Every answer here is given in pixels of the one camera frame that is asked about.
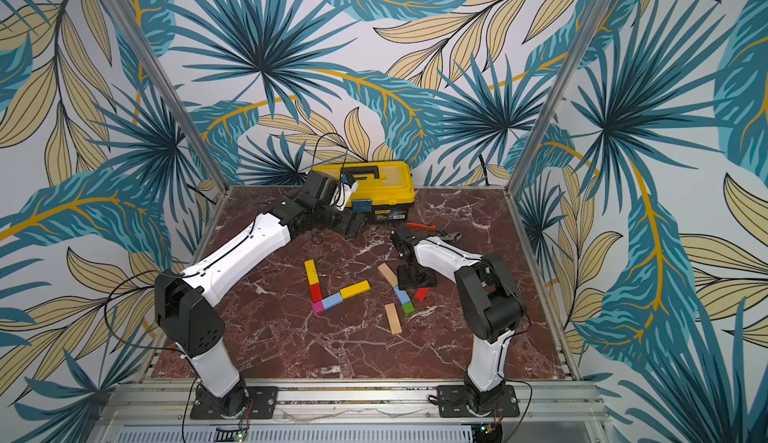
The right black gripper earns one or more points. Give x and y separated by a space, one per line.
409 269

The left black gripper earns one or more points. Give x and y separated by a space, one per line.
357 225

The red block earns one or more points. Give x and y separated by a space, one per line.
316 293
421 294

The natural wood block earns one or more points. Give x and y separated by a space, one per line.
388 275
393 319

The light blue block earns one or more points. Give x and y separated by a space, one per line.
332 300
402 296

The yellow block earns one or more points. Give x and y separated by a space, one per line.
354 290
312 275

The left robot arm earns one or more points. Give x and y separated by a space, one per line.
185 303

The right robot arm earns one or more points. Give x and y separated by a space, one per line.
490 299

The yellow black toolbox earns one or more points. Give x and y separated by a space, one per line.
385 190

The large orange-handled pliers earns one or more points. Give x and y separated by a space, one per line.
449 237

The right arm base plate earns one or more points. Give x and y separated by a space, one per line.
464 401

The aluminium front rail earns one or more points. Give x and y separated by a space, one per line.
293 410

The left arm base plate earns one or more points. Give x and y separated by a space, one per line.
252 402

